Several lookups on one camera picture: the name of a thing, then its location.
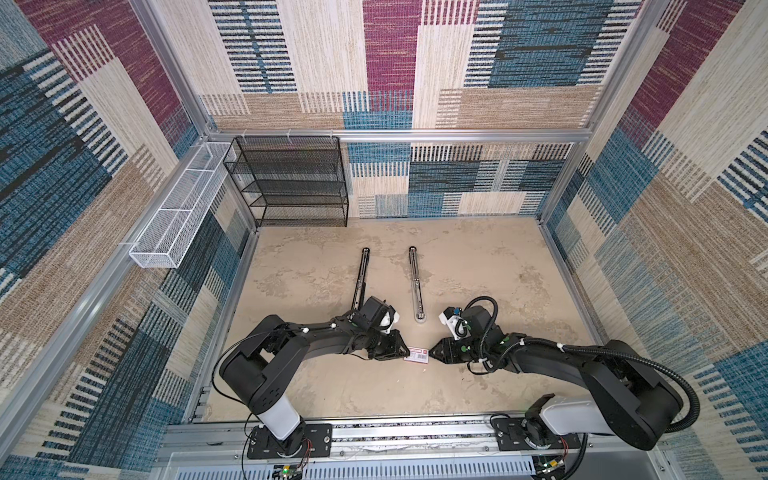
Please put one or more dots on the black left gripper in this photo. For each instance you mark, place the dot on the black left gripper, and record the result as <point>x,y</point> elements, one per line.
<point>393,350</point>

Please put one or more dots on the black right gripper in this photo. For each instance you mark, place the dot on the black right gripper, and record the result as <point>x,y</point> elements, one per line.
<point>449,356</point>

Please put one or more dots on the red staples box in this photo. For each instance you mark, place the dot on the red staples box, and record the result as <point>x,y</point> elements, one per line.
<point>418,355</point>

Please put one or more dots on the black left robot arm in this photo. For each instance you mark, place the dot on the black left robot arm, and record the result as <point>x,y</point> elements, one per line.
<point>259,369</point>

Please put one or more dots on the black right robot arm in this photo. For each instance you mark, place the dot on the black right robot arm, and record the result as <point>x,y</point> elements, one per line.
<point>631,397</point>

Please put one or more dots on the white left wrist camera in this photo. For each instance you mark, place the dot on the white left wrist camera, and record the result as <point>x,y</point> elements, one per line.
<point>388,321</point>

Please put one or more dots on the aluminium mounting rail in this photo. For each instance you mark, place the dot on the aluminium mounting rail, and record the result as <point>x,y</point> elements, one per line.
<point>468,446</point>

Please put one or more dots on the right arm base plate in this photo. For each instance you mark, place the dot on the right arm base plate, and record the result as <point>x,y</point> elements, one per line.
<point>521,434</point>

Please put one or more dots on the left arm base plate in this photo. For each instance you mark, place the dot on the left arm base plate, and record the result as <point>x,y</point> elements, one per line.
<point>289,441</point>

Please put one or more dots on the black wire mesh shelf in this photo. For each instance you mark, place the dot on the black wire mesh shelf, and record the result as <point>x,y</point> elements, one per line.
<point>290,181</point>

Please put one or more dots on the white wire mesh basket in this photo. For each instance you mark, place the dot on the white wire mesh basket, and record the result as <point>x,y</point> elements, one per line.
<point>166,239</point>

